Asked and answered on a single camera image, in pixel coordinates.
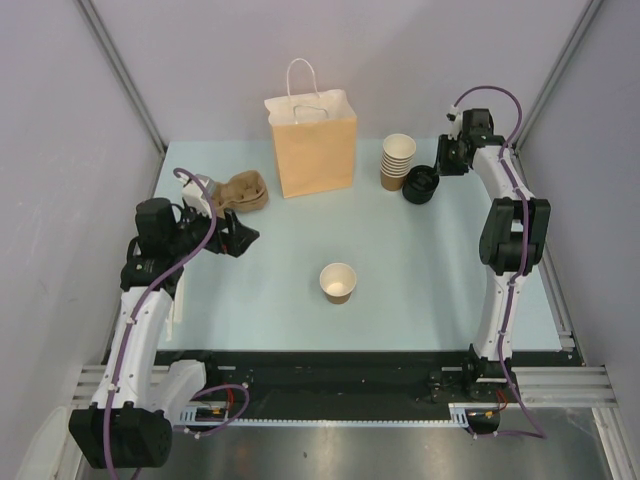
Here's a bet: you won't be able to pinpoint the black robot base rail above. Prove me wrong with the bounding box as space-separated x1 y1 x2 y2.
149 349 521 421

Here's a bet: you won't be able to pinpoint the white wrapped straws bundle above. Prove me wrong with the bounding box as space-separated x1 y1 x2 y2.
165 275 186 342

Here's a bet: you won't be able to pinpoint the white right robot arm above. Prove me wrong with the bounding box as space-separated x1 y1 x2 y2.
436 106 551 401

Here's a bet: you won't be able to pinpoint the white slotted cable duct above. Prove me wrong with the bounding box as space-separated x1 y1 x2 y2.
173 403 500 433

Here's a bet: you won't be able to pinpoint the brown paper coffee cup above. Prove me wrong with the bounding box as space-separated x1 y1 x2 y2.
319 263 357 305

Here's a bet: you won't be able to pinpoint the stack of black cup lids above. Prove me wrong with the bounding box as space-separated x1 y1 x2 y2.
402 165 439 205

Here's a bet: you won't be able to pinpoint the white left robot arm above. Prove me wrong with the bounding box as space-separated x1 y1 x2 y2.
69 198 260 473

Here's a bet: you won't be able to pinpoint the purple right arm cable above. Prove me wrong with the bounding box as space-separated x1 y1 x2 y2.
452 85 549 441

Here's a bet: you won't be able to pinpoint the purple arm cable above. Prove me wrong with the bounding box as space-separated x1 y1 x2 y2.
102 168 217 469
452 85 549 441

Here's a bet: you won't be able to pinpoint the brown paper bag white handles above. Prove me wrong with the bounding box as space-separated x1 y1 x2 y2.
264 58 358 198

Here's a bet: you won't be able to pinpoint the brown cardboard cup carrier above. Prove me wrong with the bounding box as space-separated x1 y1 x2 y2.
212 170 269 218

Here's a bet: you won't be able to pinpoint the stack of brown paper cups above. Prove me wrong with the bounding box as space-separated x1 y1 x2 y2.
380 133 417 191

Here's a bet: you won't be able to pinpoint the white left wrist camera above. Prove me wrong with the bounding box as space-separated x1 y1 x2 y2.
180 174 216 218

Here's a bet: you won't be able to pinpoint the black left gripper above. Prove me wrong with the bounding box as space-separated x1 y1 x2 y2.
168 201 258 259

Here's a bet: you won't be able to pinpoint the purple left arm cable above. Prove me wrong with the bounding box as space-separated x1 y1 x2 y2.
102 168 217 469

